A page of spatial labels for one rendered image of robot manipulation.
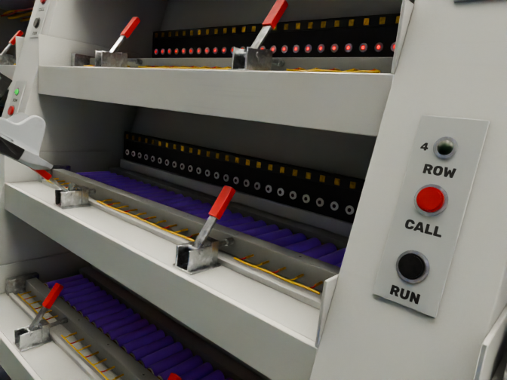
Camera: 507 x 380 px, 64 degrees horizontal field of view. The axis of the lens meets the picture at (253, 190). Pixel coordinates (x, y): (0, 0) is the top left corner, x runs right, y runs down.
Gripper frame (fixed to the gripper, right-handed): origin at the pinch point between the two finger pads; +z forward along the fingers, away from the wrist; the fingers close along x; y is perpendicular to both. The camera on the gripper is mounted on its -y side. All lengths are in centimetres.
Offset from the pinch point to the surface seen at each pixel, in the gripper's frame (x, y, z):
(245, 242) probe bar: -28.6, 1.6, 10.0
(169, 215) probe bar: -16.0, 1.3, 9.9
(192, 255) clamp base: -27.7, -2.0, 4.6
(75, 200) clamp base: -1.0, -1.8, 6.4
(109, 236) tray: -14.4, -3.9, 4.8
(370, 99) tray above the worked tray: -41.1, 13.7, 0.5
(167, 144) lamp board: 1.0, 13.1, 17.0
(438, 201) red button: -47.9, 7.2, 1.0
